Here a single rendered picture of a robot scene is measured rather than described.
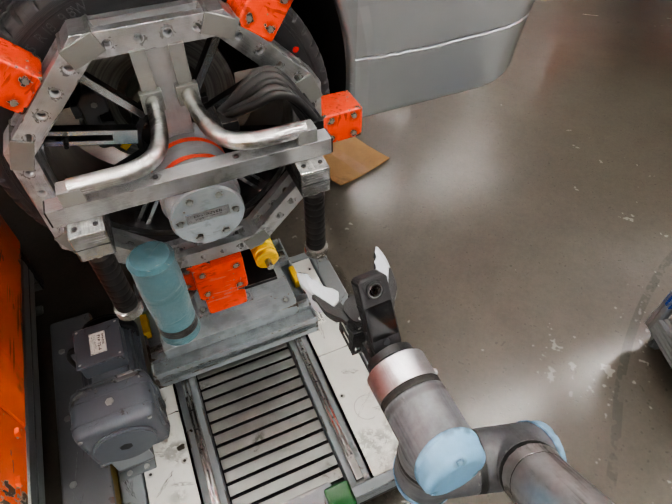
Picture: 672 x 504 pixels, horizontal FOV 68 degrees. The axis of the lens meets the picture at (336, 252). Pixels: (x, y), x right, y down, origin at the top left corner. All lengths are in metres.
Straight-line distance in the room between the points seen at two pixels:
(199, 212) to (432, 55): 0.69
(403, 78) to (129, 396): 0.96
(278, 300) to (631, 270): 1.33
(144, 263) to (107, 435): 0.42
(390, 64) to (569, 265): 1.16
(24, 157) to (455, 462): 0.78
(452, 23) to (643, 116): 1.90
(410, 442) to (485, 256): 1.40
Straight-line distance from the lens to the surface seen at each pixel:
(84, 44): 0.86
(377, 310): 0.70
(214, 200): 0.86
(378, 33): 1.17
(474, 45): 1.34
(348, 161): 2.31
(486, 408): 1.65
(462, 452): 0.65
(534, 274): 2.00
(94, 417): 1.25
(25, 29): 0.95
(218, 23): 0.87
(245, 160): 0.77
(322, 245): 0.91
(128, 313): 0.90
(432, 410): 0.66
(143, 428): 1.25
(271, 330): 1.56
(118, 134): 1.06
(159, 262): 0.98
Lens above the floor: 1.45
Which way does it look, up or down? 49 degrees down
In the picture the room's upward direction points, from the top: straight up
